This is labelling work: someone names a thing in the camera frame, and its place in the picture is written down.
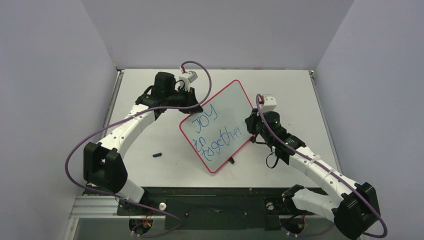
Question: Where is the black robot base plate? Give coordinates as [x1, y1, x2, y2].
[82, 185, 332, 232]

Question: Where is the aluminium frame rail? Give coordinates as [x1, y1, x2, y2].
[67, 194, 332, 220]

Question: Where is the blue marker cap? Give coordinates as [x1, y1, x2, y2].
[152, 152, 162, 158]

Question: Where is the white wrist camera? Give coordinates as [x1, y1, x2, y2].
[259, 94, 277, 113]
[178, 70, 198, 92]

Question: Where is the black whiteboard foot clip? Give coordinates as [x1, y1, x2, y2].
[228, 157, 235, 165]

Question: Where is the pink framed whiteboard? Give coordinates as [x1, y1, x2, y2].
[179, 79, 253, 173]

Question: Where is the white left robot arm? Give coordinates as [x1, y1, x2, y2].
[83, 70, 203, 215]

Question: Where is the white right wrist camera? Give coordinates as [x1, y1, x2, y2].
[259, 94, 277, 113]

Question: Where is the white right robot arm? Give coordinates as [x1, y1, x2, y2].
[245, 108, 382, 240]

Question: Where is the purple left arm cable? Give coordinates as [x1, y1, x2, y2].
[64, 60, 213, 239]

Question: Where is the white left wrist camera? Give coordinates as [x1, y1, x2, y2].
[178, 70, 198, 92]

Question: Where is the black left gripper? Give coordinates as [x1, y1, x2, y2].
[165, 86, 203, 115]

